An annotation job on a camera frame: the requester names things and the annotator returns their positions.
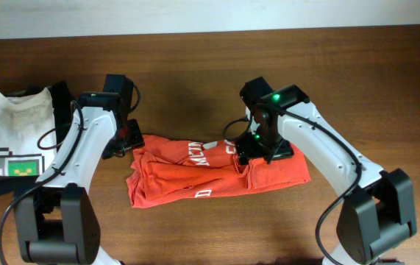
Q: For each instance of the folded black garment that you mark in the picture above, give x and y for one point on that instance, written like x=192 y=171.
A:
x=61 y=98

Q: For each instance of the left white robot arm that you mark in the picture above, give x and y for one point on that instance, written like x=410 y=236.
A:
x=55 y=220

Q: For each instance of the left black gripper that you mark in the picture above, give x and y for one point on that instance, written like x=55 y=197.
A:
x=136 y=138

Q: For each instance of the orange red t-shirt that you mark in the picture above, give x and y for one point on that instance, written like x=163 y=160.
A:
x=168 y=170

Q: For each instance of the folded white pixel-print t-shirt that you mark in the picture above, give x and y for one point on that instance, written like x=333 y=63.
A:
x=23 y=120

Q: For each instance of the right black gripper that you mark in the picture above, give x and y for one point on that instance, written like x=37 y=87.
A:
x=246 y=148

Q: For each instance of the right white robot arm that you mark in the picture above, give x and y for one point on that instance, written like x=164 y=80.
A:
x=377 y=207

